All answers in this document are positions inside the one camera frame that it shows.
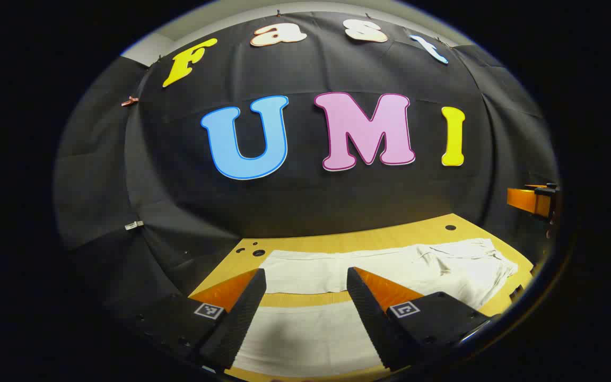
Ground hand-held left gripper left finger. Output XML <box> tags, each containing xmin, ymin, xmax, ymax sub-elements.
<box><xmin>117</xmin><ymin>268</ymin><xmax>267</xmax><ymax>372</ymax></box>

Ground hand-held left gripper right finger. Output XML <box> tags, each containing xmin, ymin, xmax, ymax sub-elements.
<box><xmin>346</xmin><ymin>266</ymin><xmax>494</xmax><ymax>372</ymax></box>

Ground white jeans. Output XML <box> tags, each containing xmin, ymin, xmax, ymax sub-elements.
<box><xmin>231</xmin><ymin>238</ymin><xmax>519</xmax><ymax>378</ymax></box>

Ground black backdrop cloth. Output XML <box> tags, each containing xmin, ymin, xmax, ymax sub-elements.
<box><xmin>54</xmin><ymin>11</ymin><xmax>561</xmax><ymax>319</ymax></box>

